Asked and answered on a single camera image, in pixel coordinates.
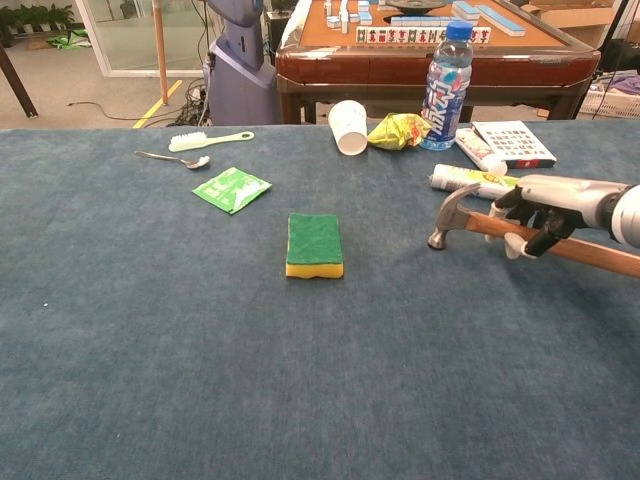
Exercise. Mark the brown mahjong table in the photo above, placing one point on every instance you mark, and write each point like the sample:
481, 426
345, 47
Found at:
400, 65

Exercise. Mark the face-up mahjong tile row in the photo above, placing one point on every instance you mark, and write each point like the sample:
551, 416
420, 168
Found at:
390, 35

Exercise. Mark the green and white sachet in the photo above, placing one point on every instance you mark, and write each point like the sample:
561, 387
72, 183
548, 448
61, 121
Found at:
230, 190

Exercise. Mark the pale green scrub brush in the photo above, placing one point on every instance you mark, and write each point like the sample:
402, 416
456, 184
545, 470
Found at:
187, 142

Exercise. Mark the blue tablecloth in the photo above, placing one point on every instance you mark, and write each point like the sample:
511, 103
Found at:
200, 350

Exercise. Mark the dark slanted table leg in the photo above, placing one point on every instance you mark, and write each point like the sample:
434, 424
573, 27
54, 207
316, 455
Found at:
17, 85

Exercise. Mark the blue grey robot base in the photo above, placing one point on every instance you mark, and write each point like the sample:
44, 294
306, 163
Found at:
240, 85

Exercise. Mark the wooden pole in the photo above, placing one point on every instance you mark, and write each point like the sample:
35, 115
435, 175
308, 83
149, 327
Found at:
160, 50

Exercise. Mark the blue cap drink bottle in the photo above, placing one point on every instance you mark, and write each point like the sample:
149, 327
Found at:
445, 100

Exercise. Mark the flat white patterned box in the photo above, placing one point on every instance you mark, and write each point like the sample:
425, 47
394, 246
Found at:
515, 142

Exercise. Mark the metal spoon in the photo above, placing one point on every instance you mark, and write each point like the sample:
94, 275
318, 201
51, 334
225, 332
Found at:
197, 162

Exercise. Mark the potted green plants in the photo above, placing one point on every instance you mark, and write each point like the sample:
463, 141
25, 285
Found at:
35, 15

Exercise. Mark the green bag on floor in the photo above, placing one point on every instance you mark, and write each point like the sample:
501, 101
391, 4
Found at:
70, 40

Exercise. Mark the white plastic basket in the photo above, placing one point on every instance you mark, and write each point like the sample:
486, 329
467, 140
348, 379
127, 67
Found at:
610, 104

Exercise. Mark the white toothpaste tube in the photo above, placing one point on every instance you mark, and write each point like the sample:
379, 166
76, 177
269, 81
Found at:
477, 147

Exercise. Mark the green and yellow sponge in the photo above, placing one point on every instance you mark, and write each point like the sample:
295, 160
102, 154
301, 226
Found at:
315, 240

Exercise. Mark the white paper cup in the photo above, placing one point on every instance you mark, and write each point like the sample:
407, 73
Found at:
347, 125

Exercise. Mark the cardboard box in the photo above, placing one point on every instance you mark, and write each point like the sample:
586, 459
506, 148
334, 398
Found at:
575, 20

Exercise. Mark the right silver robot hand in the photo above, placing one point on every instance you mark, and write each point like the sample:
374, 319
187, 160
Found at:
565, 200

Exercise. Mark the crumpled yellow snack bag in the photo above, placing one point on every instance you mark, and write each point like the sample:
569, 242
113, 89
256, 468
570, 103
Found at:
397, 131

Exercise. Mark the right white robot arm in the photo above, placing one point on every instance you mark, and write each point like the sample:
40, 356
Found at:
629, 215

